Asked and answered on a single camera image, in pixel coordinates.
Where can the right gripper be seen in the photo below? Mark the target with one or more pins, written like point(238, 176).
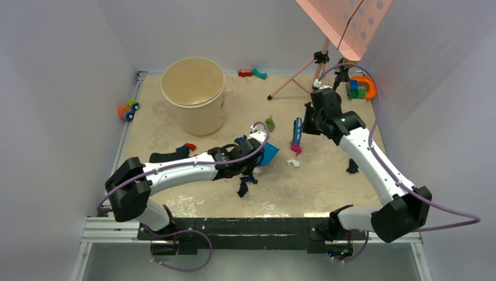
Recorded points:
point(307, 127)

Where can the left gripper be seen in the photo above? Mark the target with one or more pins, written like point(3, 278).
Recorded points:
point(248, 171)

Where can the blue hand brush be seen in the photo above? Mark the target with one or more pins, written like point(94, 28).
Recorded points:
point(297, 131)

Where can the blue dustpan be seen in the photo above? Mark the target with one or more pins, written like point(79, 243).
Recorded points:
point(270, 152)

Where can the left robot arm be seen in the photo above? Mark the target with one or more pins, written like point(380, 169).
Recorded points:
point(131, 187)

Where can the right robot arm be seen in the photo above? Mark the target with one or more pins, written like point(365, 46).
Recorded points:
point(404, 208)

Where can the blue scrap on brush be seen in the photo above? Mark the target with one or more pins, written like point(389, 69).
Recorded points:
point(249, 178)

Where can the black twisted paper scrap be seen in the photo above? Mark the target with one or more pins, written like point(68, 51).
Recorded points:
point(243, 188)

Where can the dark blue paper scrap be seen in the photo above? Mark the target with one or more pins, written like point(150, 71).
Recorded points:
point(240, 140)

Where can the pink scrap behind dustpan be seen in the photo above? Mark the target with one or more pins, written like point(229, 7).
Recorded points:
point(295, 148)

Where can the green blue toy blocks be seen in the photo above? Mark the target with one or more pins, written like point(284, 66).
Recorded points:
point(355, 90)

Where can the green paper scrap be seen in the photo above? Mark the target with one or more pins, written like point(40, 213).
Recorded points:
point(270, 123)

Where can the white scrap left of dustpan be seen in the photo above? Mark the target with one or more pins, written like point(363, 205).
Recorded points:
point(295, 163)

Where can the black microphone stand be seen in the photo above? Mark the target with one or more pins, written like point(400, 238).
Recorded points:
point(342, 72)

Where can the red paper scrap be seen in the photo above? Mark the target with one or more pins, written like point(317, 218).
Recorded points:
point(190, 146)

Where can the black scrap behind dustpan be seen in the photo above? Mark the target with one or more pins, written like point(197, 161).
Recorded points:
point(352, 167)

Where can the blue scrap by strip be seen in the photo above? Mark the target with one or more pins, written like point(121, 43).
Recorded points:
point(183, 149)

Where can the red toy block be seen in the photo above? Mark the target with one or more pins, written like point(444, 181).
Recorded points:
point(245, 73)

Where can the long black paper strip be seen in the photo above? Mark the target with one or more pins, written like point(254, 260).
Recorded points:
point(168, 157)

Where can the beige plastic bucket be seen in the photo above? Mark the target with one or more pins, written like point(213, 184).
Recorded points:
point(194, 87)

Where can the pink music stand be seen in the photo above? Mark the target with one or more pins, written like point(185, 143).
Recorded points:
point(348, 26)

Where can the orange wheeled toy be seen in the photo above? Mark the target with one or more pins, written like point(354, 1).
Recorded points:
point(127, 111)

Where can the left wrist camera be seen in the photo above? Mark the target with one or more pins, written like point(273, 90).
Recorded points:
point(258, 133)

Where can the orange ring toy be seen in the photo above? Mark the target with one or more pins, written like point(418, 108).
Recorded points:
point(368, 84)

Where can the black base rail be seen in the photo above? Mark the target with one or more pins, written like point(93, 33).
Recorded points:
point(190, 235)

